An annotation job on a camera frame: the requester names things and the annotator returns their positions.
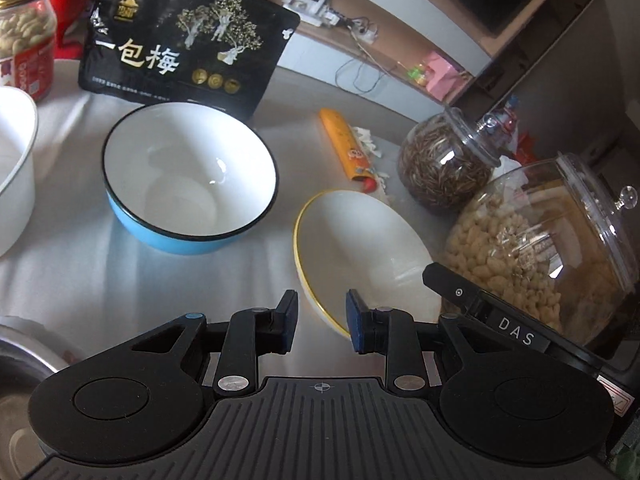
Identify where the yellow-rimmed white bowl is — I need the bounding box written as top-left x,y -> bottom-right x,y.
293,190 -> 443,341

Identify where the stainless steel bowl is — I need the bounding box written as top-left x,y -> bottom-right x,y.
0,316 -> 76,471

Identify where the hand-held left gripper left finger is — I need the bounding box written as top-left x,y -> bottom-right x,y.
131,289 -> 300,397

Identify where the blue enamel bowl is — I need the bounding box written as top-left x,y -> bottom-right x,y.
101,102 -> 279,256

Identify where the white plastic bowl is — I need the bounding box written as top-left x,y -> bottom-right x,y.
0,86 -> 40,259

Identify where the white TV cabinet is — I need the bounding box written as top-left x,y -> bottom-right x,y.
215,0 -> 501,106

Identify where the white power strip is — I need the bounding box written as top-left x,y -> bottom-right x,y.
320,5 -> 381,43

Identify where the orange snack packet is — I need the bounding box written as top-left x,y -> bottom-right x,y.
320,108 -> 378,193

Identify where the white fringed tablecloth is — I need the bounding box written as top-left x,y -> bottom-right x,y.
0,58 -> 501,391

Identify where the pink box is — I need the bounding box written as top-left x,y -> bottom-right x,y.
422,51 -> 473,102

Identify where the black snack bag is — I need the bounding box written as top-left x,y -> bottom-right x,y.
77,0 -> 301,122

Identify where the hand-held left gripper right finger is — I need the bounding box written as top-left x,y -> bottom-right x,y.
346,289 -> 505,395

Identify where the red-labelled peanut jar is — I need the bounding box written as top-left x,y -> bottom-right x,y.
0,0 -> 56,102

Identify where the glass jar of peanuts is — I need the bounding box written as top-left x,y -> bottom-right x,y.
440,152 -> 640,361

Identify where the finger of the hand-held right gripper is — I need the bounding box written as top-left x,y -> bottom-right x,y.
423,262 -> 485,319

